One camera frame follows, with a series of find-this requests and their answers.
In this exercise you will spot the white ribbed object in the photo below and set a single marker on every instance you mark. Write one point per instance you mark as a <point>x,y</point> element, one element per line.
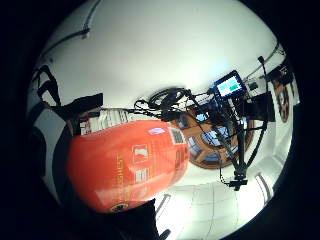
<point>110,119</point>

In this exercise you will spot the brown wooden emblem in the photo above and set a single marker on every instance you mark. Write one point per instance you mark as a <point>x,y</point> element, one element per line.
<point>282,98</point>

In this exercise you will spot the black flat device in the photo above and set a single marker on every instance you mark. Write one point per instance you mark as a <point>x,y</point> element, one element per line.
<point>81,103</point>

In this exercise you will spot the black tripod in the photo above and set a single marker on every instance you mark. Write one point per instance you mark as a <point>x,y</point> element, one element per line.
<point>240,146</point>

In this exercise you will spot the black box on stand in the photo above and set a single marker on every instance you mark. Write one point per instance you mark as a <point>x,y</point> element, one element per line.
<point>261,106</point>

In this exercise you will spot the small monitor with lit screen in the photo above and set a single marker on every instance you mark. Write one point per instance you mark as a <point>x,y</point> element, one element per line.
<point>229,85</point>

